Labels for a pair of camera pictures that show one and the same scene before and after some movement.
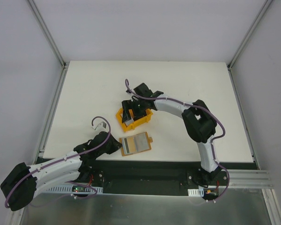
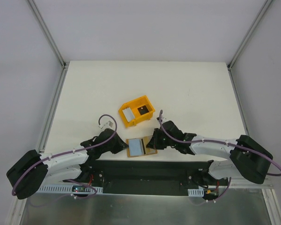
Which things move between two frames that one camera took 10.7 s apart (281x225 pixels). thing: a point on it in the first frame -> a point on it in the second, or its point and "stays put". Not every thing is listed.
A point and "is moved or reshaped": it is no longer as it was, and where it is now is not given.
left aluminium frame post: [47, 33] stays put
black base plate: [152, 178] stays put
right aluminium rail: [249, 179] stays put
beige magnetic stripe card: [129, 145] -> [146, 150]
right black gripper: [133, 106] -> [156, 139]
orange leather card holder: [135, 144] is moved or reshaped
